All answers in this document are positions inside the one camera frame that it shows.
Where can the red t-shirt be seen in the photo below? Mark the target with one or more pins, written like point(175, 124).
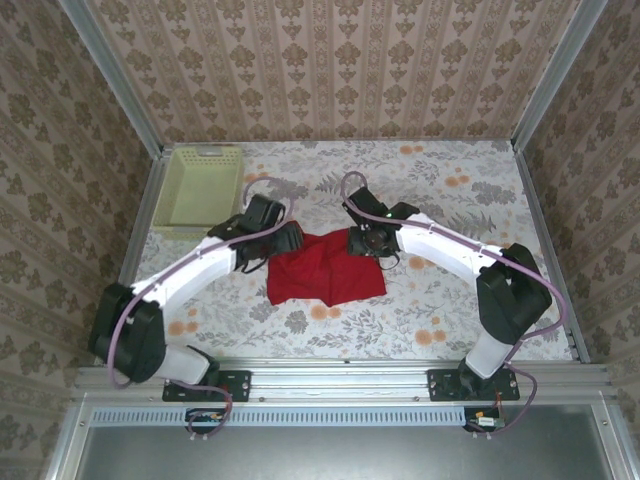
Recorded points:
point(320, 280)

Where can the pale green plastic basket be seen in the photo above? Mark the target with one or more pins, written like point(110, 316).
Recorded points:
point(200, 190)

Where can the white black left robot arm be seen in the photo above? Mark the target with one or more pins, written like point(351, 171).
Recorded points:
point(200, 270)

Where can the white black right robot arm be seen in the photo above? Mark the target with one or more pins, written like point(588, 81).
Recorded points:
point(510, 300)

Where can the floral patterned table cover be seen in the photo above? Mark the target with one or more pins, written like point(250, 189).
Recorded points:
point(350, 155)

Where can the small circuit board with connector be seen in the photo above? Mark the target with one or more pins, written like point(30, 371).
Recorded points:
point(485, 421)
point(205, 417)

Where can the grey metal sheet panel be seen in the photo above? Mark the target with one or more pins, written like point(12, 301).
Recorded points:
point(325, 455)

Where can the aluminium table side rail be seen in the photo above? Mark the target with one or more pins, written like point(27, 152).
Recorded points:
point(134, 250)
point(534, 200)

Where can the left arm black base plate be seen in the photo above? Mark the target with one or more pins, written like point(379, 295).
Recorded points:
point(240, 385)

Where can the long aluminium mounting rail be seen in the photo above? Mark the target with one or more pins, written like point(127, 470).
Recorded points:
point(340, 382)

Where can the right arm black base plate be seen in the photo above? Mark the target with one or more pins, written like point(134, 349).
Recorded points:
point(440, 385)

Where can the aluminium corner post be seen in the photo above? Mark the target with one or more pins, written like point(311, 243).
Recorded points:
point(552, 80)
point(119, 80)

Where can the aluminium frame bar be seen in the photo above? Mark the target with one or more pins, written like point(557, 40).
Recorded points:
point(70, 445)
point(616, 450)

